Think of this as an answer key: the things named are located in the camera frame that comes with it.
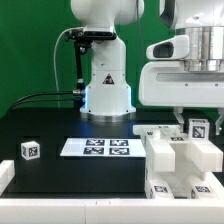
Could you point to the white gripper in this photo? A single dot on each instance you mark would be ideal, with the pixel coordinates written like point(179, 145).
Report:
point(166, 83)

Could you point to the white X-frame chair legs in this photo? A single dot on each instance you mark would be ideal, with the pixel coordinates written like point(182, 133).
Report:
point(160, 156)

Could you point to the small white tagged cube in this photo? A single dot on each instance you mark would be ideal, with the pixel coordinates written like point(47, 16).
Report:
point(30, 150)

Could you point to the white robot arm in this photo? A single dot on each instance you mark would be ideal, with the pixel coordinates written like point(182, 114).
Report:
point(198, 42)

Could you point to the white left fence bar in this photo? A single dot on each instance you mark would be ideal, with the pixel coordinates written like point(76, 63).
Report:
point(7, 173)

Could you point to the white front fence bar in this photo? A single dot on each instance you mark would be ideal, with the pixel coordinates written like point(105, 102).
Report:
point(111, 211)

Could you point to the white flat tagged base plate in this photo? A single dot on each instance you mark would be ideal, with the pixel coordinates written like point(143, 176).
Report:
point(101, 147)

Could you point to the black camera on stand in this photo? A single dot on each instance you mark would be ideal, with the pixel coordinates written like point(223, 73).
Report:
point(83, 40)

